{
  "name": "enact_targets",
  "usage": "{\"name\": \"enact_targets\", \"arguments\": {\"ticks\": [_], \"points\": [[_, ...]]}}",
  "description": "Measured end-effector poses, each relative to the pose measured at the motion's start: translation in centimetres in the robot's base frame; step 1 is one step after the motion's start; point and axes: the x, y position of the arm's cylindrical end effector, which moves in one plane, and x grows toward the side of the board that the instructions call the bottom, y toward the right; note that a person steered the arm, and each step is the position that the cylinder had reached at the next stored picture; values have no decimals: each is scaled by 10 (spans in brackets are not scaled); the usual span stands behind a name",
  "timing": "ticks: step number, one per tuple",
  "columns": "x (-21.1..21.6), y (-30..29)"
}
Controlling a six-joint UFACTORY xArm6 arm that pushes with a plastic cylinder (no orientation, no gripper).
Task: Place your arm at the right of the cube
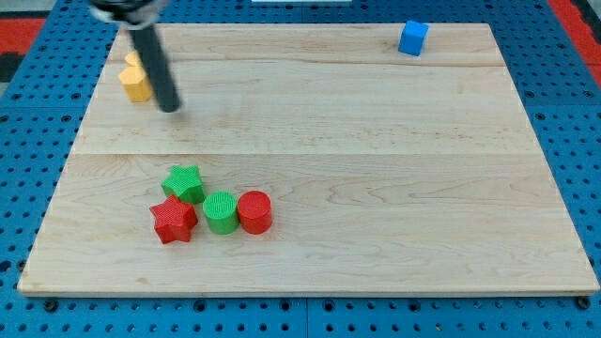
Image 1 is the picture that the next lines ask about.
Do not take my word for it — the black cylindrical robot arm stick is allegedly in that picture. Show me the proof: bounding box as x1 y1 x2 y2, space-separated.
130 24 181 113

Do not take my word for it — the blue cube block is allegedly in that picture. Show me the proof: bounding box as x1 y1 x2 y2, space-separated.
397 21 429 56

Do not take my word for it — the red cylinder block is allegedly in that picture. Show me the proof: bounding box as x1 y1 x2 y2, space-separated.
237 191 272 235

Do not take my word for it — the wooden board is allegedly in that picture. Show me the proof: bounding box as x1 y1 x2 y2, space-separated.
18 23 599 298

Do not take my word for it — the green cylinder block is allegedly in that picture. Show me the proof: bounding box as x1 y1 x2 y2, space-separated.
203 192 239 235

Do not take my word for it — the green star block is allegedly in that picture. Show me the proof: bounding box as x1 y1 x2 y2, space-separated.
161 165 206 205

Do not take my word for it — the red star block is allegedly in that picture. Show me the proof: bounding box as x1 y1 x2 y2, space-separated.
149 194 198 244

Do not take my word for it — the yellow hexagon block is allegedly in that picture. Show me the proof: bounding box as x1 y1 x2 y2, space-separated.
118 67 153 102

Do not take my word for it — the yellow block behind stick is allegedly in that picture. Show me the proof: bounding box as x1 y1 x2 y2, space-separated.
124 51 142 68

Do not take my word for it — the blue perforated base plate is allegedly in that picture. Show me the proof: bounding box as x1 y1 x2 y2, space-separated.
1 0 600 337

